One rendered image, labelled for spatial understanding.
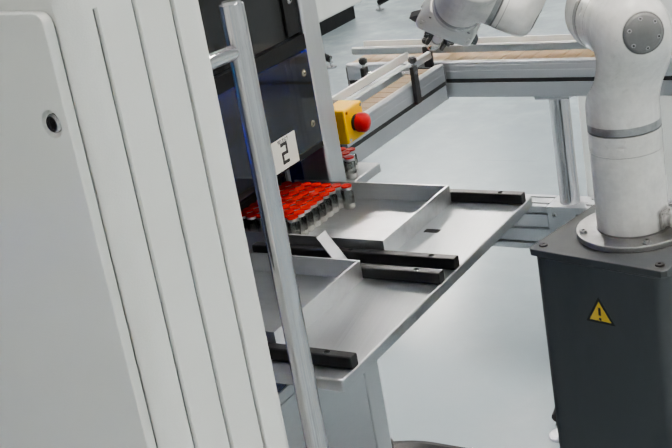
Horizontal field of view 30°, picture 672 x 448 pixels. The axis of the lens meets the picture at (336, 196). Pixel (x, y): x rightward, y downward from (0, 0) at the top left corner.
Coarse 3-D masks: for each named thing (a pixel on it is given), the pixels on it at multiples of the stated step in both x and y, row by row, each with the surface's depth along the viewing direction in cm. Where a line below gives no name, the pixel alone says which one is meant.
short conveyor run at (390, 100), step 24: (384, 72) 301; (408, 72) 295; (432, 72) 304; (336, 96) 283; (360, 96) 280; (384, 96) 290; (408, 96) 294; (432, 96) 304; (384, 120) 284; (408, 120) 294; (360, 144) 276
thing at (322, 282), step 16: (256, 256) 215; (304, 256) 210; (256, 272) 215; (304, 272) 211; (320, 272) 209; (336, 272) 207; (352, 272) 202; (272, 288) 208; (304, 288) 205; (320, 288) 204; (336, 288) 198; (352, 288) 203; (272, 304) 202; (304, 304) 199; (320, 304) 194; (272, 320) 196; (304, 320) 191; (272, 336) 184
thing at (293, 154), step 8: (288, 136) 232; (272, 144) 227; (288, 144) 232; (296, 144) 234; (272, 152) 227; (280, 152) 230; (288, 152) 232; (296, 152) 234; (280, 160) 230; (296, 160) 234; (280, 168) 230
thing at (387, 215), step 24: (360, 192) 241; (384, 192) 238; (408, 192) 236; (432, 192) 233; (336, 216) 235; (360, 216) 233; (384, 216) 231; (408, 216) 229; (432, 216) 226; (264, 240) 224; (312, 240) 218; (336, 240) 216; (360, 240) 213; (384, 240) 211
